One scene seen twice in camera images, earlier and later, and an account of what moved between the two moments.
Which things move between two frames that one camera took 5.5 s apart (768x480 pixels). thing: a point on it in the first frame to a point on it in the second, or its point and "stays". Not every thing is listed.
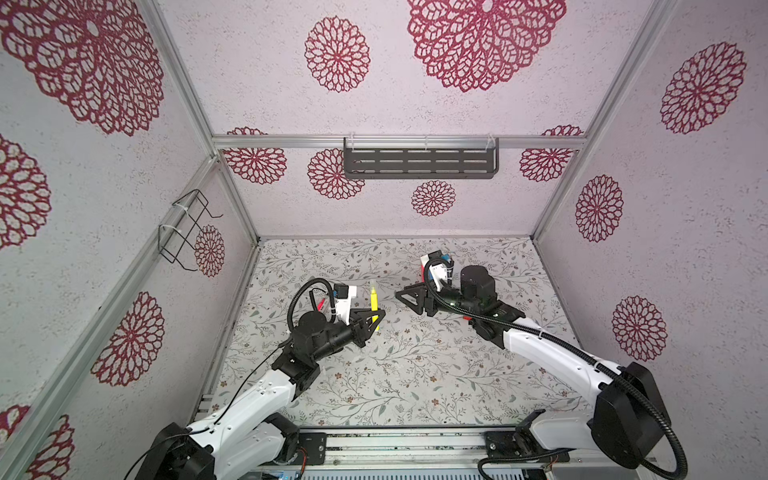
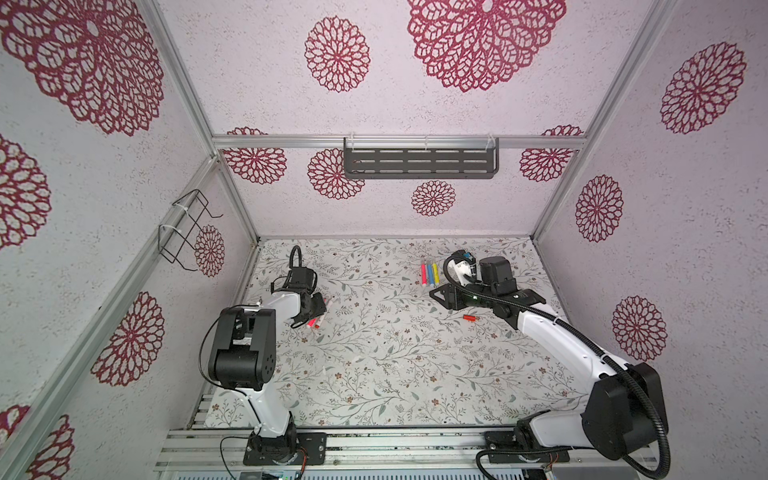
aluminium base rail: [406, 454] stays
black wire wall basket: [177, 234] stays
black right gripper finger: [419, 290] to [446, 288]
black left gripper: [371, 329] to [321, 307]
